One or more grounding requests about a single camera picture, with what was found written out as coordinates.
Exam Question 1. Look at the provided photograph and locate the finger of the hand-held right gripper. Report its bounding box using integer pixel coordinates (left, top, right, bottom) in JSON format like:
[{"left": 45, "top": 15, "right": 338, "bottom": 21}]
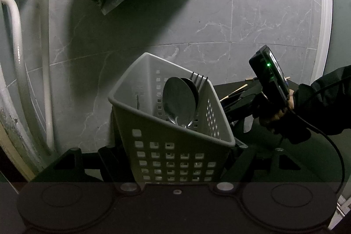
[{"left": 223, "top": 85, "right": 264, "bottom": 123}]

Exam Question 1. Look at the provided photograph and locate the metal fork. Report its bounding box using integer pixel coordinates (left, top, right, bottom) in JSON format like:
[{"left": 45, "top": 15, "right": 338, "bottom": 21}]
[{"left": 189, "top": 72, "right": 209, "bottom": 95}]

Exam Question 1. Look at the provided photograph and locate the black cable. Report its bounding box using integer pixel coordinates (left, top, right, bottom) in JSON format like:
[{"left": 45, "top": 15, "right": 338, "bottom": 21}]
[{"left": 289, "top": 109, "right": 345, "bottom": 192}]

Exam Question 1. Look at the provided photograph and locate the white peeling door frame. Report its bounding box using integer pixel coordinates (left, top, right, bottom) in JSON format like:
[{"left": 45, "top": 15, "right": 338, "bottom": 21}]
[{"left": 0, "top": 102, "right": 37, "bottom": 182}]

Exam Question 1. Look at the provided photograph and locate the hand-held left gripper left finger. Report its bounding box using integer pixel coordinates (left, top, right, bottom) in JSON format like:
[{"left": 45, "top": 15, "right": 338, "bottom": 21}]
[{"left": 36, "top": 148, "right": 138, "bottom": 193}]

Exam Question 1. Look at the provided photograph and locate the person's right forearm black sleeve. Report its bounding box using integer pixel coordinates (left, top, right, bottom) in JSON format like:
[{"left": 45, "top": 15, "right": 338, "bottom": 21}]
[{"left": 280, "top": 65, "right": 351, "bottom": 145}]

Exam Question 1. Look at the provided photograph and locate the white flexible hose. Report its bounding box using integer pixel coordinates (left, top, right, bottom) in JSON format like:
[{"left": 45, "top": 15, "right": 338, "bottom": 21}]
[{"left": 0, "top": 0, "right": 57, "bottom": 154}]

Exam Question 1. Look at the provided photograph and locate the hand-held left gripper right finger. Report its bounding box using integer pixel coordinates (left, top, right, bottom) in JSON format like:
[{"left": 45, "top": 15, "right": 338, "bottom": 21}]
[{"left": 212, "top": 141, "right": 302, "bottom": 193}]

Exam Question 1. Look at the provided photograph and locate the white perforated utensil holder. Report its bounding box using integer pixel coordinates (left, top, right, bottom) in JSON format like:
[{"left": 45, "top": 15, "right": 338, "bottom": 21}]
[{"left": 108, "top": 52, "right": 236, "bottom": 184}]

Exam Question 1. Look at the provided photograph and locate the person's right hand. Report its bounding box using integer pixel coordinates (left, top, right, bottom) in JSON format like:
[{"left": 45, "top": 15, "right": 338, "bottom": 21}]
[{"left": 258, "top": 89, "right": 297, "bottom": 134}]

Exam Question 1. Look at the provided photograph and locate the large metal spoon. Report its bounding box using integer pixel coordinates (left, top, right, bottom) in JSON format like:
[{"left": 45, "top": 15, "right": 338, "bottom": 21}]
[{"left": 162, "top": 77, "right": 198, "bottom": 129}]

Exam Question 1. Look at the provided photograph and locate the white wall trim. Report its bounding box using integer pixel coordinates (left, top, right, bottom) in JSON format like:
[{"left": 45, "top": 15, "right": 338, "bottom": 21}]
[{"left": 311, "top": 0, "right": 333, "bottom": 86}]

